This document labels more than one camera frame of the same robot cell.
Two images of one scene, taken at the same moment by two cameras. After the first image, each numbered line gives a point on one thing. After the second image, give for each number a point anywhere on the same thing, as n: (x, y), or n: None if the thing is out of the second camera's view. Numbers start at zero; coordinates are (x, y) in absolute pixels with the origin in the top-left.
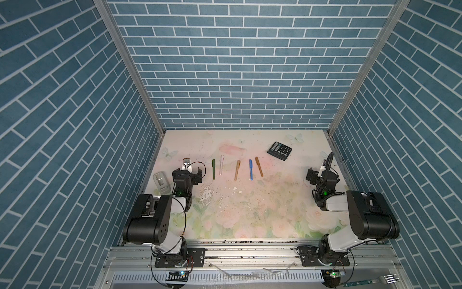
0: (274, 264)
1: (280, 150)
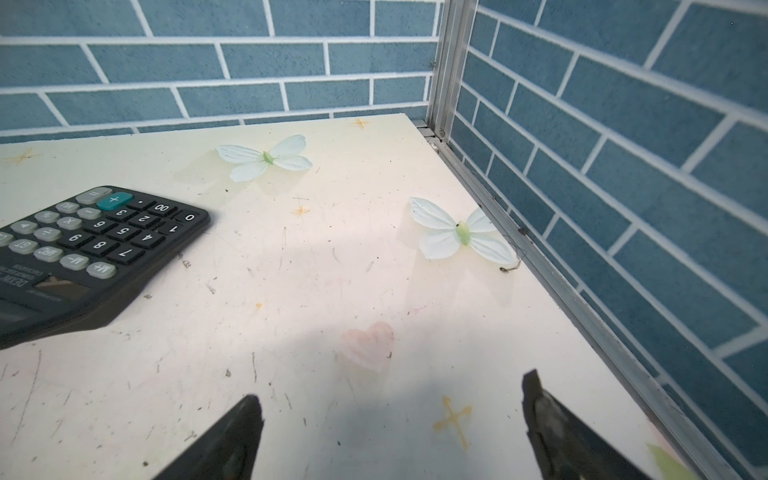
0: None
1: (62, 267)
